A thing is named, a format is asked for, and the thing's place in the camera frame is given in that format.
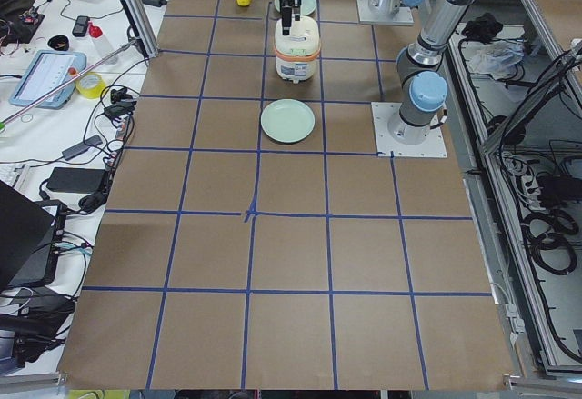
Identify green plate near arm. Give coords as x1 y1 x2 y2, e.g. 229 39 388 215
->
274 0 317 16
260 99 316 144

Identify black small adapter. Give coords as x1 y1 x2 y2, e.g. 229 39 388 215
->
141 0 167 7

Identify clear bottle red cap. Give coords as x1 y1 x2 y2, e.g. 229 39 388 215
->
88 21 118 65

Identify black cloth bundle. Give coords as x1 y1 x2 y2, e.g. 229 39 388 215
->
461 13 504 44

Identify yellow tape roll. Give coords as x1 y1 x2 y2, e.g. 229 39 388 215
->
75 72 106 100

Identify black handheld device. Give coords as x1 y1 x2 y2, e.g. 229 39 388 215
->
72 15 90 37

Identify crumpled white cloth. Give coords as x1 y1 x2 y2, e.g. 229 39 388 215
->
467 41 525 79

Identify black small bowl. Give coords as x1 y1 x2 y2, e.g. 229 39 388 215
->
47 35 70 52

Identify grey usb hub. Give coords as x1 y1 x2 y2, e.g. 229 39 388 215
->
62 135 103 161

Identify blue tablet near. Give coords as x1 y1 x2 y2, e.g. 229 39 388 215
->
9 50 86 106

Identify black power adapter brick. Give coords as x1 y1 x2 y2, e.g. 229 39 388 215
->
46 167 106 194

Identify metal rod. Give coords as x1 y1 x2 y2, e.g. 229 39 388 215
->
1 41 137 131

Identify black laptop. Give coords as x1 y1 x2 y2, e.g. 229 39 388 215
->
1 183 66 290

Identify white rice cooker orange handle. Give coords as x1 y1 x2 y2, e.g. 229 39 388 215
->
274 16 321 84

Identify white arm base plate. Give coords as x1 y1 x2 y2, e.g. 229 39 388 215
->
371 102 447 158
356 0 414 26

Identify aluminium frame post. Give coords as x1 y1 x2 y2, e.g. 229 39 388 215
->
120 0 159 59

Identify black coiled cables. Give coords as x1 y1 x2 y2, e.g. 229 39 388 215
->
499 139 582 282

